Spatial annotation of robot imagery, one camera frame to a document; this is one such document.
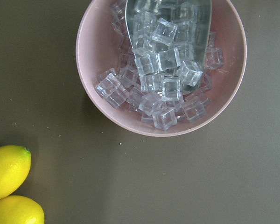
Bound pink plastic bowl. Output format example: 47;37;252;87
76;0;247;137

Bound pile of clear ice cubes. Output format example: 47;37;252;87
94;0;214;130

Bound metal ice scoop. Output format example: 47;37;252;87
125;0;212;93

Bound yellow lemon upper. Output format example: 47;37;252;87
0;145;31;199

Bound yellow lemon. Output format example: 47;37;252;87
0;196;45;224
0;145;31;199

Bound yellow lemon lower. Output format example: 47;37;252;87
0;196;45;224

